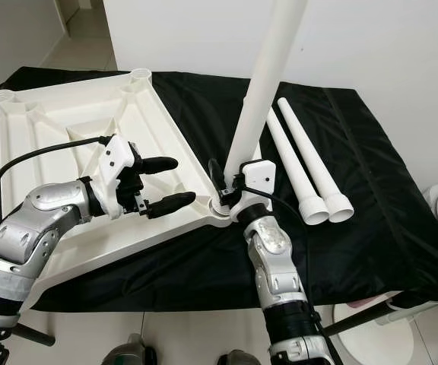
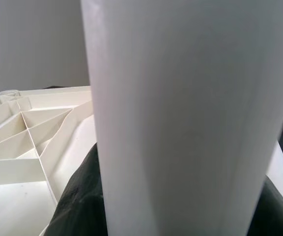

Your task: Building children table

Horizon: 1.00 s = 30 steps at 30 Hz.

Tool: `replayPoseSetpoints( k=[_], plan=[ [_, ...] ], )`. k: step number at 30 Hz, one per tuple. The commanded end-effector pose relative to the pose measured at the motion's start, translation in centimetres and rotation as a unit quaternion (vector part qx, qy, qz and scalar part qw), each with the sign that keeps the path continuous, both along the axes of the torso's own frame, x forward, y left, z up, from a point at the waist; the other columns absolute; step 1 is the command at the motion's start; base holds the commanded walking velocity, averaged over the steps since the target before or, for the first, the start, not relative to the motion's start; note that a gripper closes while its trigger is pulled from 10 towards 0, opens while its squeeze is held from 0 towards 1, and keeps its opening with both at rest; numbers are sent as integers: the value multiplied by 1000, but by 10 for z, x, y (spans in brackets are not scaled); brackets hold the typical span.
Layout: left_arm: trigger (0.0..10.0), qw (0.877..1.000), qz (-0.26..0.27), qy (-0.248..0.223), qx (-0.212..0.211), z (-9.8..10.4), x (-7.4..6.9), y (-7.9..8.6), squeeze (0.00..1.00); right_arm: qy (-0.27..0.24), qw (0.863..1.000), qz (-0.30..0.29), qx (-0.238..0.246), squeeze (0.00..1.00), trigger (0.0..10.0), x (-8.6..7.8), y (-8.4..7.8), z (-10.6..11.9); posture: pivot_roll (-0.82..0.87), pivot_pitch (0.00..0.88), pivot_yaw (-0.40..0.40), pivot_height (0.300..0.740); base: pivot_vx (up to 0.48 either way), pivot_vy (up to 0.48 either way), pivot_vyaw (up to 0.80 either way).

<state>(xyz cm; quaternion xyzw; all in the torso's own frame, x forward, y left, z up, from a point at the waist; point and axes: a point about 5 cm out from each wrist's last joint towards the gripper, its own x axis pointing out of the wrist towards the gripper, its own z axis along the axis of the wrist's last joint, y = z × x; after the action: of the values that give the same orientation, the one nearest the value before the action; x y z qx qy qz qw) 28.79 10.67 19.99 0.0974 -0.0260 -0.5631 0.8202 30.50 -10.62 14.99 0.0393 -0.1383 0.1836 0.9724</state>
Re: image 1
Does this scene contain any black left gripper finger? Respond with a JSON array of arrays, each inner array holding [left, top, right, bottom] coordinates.
[[134, 156, 179, 177], [147, 192, 197, 221]]

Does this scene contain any white metal frame tube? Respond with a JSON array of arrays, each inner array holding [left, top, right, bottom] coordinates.
[[375, 298, 438, 329]]

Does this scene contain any black table cloth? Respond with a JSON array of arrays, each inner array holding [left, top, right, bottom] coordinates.
[[0, 66, 438, 313]]

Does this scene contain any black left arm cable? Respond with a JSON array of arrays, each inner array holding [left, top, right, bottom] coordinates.
[[0, 135, 112, 244]]

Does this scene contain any white plastic table top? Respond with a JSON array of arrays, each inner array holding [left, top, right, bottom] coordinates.
[[0, 67, 239, 309]]

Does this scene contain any grey robot left foot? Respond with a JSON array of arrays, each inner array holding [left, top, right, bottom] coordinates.
[[103, 335, 153, 365]]

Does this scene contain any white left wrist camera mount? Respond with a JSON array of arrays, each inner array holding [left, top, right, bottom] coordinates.
[[94, 135, 140, 221]]

